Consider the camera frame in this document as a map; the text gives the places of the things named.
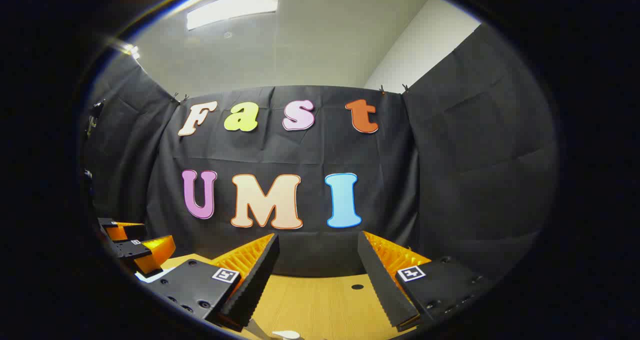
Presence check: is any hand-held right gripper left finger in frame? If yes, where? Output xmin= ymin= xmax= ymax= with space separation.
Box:
xmin=142 ymin=233 xmax=281 ymax=330

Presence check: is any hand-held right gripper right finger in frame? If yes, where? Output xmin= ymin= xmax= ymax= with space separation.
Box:
xmin=357 ymin=231 xmax=495 ymax=330

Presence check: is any black backdrop cloth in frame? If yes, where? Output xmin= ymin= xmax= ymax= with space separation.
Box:
xmin=82 ymin=24 xmax=559 ymax=281

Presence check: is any ceiling light panel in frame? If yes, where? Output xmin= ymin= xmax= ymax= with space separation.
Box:
xmin=186 ymin=0 xmax=283 ymax=31

